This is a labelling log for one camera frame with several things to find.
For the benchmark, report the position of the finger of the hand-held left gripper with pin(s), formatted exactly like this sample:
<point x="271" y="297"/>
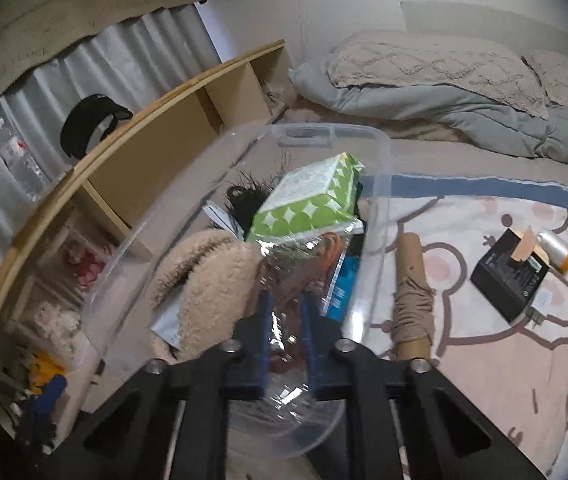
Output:
<point x="50" y="395"/>

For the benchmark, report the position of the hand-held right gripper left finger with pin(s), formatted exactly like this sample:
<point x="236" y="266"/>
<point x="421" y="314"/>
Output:
<point x="264" y="332"/>

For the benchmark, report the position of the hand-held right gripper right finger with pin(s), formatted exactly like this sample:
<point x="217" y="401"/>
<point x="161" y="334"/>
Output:
<point x="310" y="332"/>

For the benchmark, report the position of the clear bag of orange yarn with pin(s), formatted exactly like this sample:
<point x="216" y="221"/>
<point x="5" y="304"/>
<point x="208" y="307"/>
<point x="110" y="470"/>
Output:
<point x="289" y="280"/>

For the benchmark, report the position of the clear plastic storage bin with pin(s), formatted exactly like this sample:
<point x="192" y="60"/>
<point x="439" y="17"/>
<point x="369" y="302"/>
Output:
<point x="374" y="185"/>

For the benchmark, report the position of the small yellow object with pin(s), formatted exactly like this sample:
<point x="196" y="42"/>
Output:
<point x="46" y="366"/>

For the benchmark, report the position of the blue packet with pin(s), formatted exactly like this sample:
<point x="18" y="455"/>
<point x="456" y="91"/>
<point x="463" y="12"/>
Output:
<point x="345" y="282"/>

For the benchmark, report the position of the beige plush toy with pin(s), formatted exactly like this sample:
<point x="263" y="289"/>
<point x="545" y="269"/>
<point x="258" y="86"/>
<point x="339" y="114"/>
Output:
<point x="209" y="285"/>

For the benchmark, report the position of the beige doll in clear case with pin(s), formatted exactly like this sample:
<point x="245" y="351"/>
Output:
<point x="59" y="321"/>

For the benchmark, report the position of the silver pouch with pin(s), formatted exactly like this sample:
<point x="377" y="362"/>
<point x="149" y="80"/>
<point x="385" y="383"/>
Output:
<point x="169" y="327"/>

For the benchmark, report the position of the cardboard tube with twine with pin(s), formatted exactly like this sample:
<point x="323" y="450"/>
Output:
<point x="414" y="305"/>

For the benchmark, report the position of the black fuzzy item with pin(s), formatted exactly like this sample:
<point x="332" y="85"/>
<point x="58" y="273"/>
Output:
<point x="245" y="197"/>

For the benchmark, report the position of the red doll in clear case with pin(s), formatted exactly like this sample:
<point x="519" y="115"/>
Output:
<point x="84" y="262"/>

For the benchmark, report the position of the green tissue pack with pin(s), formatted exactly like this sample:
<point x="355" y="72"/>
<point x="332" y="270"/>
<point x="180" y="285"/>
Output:
<point x="304" y="195"/>

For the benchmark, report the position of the cartoon printed blanket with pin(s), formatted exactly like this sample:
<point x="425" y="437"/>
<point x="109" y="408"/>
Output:
<point x="489" y="360"/>

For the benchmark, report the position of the flat black box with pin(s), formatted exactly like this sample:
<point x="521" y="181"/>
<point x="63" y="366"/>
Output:
<point x="504" y="280"/>

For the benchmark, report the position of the beige bed sheet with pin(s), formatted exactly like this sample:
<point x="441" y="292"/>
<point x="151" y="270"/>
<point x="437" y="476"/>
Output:
<point x="439" y="157"/>

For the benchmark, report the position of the small wooden piece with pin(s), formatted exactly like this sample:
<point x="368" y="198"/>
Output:
<point x="521" y="249"/>

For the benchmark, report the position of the wooden shelf unit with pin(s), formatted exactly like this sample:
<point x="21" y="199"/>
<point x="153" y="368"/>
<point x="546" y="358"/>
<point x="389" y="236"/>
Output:
<point x="164" y="125"/>

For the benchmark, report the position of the small white charger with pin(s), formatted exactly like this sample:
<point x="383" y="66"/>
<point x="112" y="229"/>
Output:
<point x="541" y="305"/>

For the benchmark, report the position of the clear water bottle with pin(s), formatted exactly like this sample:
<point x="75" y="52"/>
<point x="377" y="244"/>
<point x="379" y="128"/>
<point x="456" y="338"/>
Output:
<point x="21" y="160"/>

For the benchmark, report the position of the white thread spool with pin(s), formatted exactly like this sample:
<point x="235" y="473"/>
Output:
<point x="556" y="249"/>

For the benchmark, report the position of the grey duvet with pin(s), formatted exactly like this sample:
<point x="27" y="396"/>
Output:
<point x="464" y="110"/>

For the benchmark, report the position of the black cap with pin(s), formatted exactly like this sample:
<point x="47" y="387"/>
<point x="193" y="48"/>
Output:
<point x="84" y="125"/>

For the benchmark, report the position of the grey curtain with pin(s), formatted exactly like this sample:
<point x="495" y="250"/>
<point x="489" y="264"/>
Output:
<point x="114" y="70"/>

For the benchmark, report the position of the white headboard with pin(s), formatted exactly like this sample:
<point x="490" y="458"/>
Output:
<point x="489" y="25"/>

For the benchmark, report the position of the beige printed valance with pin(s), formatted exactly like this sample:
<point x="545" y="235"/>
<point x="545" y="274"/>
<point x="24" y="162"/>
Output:
<point x="64" y="20"/>

